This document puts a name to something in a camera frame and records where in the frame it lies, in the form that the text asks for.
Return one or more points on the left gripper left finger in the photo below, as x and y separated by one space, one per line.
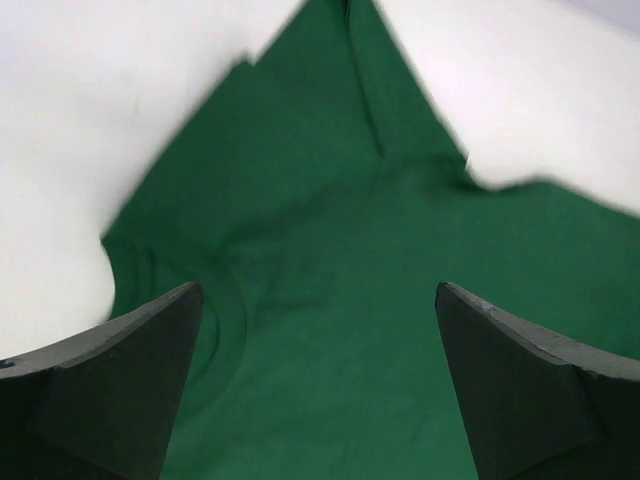
101 404

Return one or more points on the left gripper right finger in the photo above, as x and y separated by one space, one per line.
536 404

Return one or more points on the dark green t-shirt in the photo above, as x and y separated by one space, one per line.
319 201

